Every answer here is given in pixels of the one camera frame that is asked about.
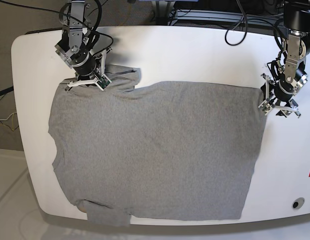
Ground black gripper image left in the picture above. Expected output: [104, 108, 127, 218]
[72, 55, 97, 76]

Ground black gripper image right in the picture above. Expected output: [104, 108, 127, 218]
[273, 84, 293, 102]

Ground grey T-shirt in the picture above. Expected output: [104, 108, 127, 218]
[48, 65, 267, 226]

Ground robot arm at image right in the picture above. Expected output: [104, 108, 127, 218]
[274, 0, 310, 102]

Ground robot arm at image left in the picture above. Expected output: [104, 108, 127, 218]
[55, 0, 97, 81]

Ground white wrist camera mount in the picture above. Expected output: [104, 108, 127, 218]
[65, 47, 112, 91]
[258, 73, 301, 118]

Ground aluminium extrusion frame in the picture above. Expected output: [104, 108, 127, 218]
[167, 9, 284, 28]

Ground white and yellow floor cables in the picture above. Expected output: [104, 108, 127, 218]
[0, 111, 19, 132]

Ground black looped cable right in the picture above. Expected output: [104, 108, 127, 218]
[224, 0, 248, 47]

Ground grey table cable grommet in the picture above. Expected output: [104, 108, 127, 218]
[292, 197, 305, 210]

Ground beige table cable grommet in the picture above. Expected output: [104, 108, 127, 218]
[77, 206, 87, 213]

